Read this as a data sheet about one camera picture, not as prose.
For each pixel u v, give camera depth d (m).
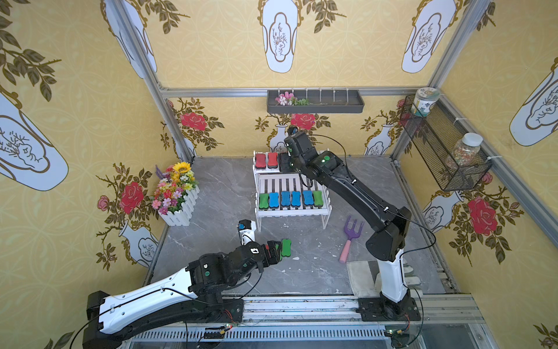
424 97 0.84
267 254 0.62
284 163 0.71
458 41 0.79
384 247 0.57
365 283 0.80
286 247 0.89
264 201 0.86
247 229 0.63
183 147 1.16
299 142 0.58
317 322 0.73
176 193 0.85
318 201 0.86
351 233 0.92
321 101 0.92
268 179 0.95
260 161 0.82
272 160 0.81
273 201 0.86
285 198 0.88
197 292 0.48
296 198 0.89
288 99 0.88
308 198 0.88
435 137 0.90
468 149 0.65
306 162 0.58
